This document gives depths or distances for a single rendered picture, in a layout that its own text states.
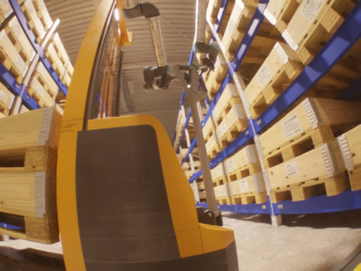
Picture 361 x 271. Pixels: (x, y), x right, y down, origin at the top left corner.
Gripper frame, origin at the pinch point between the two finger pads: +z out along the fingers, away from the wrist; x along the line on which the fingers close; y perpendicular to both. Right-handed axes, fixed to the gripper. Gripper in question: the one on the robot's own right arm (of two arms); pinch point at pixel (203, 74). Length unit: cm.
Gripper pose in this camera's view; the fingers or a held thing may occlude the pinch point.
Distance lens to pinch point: 144.1
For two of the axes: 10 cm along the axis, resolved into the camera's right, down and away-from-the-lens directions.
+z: -3.6, 7.5, -5.6
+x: -8.0, 0.6, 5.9
